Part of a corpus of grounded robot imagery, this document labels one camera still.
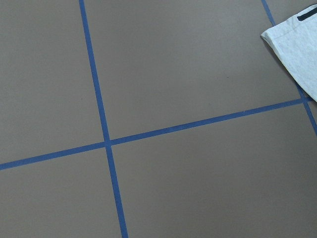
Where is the grey cartoon print t-shirt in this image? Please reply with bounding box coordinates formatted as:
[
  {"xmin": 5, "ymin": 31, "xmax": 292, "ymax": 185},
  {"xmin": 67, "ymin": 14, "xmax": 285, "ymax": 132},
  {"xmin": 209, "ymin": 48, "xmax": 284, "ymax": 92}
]
[{"xmin": 261, "ymin": 4, "xmax": 317, "ymax": 101}]

